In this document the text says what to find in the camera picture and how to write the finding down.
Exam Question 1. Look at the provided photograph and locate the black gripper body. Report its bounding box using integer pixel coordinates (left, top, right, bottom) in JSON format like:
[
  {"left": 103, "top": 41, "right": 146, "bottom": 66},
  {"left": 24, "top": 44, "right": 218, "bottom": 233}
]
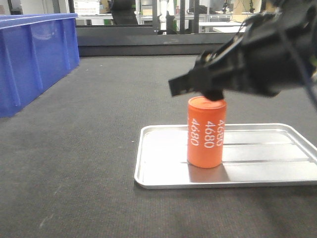
[{"left": 193, "top": 0, "right": 317, "bottom": 97}]

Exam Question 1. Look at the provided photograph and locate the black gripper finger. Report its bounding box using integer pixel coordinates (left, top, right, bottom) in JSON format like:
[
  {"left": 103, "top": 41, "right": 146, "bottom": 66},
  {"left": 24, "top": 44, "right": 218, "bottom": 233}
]
[
  {"left": 168, "top": 72, "right": 198, "bottom": 97},
  {"left": 202, "top": 90, "right": 224, "bottom": 101}
]

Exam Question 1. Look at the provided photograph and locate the orange capacitor cylinder 4680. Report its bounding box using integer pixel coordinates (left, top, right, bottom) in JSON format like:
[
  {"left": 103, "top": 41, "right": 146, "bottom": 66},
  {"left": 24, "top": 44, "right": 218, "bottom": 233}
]
[{"left": 187, "top": 96, "right": 227, "bottom": 168}]

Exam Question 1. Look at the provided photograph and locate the silver metal tray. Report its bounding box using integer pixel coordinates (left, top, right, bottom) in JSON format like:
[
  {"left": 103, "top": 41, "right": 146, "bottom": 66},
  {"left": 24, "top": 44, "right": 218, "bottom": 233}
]
[{"left": 134, "top": 123, "right": 317, "bottom": 189}]

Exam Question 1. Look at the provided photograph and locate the blue plastic crate on belt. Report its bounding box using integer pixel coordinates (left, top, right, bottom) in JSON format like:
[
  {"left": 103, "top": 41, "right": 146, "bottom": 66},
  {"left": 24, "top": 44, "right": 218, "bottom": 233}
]
[{"left": 0, "top": 13, "right": 80, "bottom": 118}]

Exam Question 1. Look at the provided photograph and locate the black conveyor end frame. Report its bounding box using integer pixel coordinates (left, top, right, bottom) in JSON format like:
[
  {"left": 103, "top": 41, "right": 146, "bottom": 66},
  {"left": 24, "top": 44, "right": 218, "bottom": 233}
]
[{"left": 76, "top": 26, "right": 235, "bottom": 57}]

